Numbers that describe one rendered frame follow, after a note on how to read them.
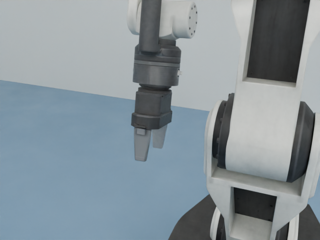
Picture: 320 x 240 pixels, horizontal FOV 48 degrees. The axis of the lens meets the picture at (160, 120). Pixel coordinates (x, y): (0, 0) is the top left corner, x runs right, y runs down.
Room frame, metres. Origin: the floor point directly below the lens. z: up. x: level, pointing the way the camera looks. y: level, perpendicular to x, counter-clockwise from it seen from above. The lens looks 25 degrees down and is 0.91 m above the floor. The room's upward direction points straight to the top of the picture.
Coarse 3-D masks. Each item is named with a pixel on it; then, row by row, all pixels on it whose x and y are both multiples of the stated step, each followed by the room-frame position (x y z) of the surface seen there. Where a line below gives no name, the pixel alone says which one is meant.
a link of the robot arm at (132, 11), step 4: (128, 0) 0.68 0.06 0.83; (132, 0) 0.68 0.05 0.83; (136, 0) 0.67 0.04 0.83; (140, 0) 0.69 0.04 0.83; (128, 4) 0.68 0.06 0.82; (132, 4) 0.68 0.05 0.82; (136, 4) 0.67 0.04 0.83; (128, 8) 0.68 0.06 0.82; (132, 8) 0.67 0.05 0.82; (136, 8) 0.67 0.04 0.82; (128, 12) 0.67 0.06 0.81; (132, 12) 0.67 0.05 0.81; (136, 12) 0.67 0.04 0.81; (128, 16) 0.67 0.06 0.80; (132, 16) 0.67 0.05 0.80; (136, 16) 0.67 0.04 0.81; (128, 20) 0.67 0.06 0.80; (132, 20) 0.67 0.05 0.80; (136, 20) 0.67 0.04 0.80; (128, 24) 0.67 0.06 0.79; (132, 24) 0.67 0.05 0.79; (132, 28) 0.67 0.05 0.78; (132, 32) 0.68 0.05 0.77; (136, 32) 0.68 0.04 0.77
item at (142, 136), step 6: (138, 132) 0.57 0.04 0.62; (144, 132) 0.57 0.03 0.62; (150, 132) 0.58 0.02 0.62; (138, 138) 0.58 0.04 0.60; (144, 138) 0.57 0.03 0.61; (150, 138) 0.58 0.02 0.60; (138, 144) 0.57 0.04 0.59; (144, 144) 0.57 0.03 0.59; (138, 150) 0.57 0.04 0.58; (144, 150) 0.57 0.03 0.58; (138, 156) 0.57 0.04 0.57; (144, 156) 0.56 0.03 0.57
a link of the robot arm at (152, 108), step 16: (144, 64) 0.63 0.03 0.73; (160, 64) 0.62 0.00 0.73; (176, 64) 0.64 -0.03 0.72; (144, 80) 0.62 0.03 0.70; (160, 80) 0.61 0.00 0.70; (176, 80) 0.63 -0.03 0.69; (144, 96) 0.61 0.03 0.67; (160, 96) 0.61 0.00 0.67; (144, 112) 0.60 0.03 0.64; (160, 112) 0.60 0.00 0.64; (144, 128) 0.57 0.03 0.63
